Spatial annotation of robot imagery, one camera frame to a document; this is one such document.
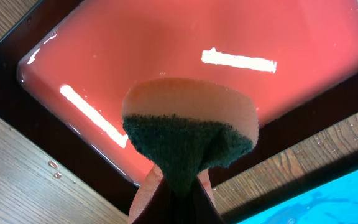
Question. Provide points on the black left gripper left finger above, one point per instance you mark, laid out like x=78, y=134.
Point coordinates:
x=159, y=208

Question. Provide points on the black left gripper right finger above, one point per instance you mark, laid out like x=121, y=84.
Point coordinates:
x=200, y=208

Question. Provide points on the orange sponge with green pad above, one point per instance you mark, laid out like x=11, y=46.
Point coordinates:
x=186, y=127

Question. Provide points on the blue plastic tray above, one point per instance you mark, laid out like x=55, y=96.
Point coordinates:
x=333, y=203

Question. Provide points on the black tray with red liquid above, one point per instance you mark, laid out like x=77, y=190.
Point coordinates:
x=66, y=66

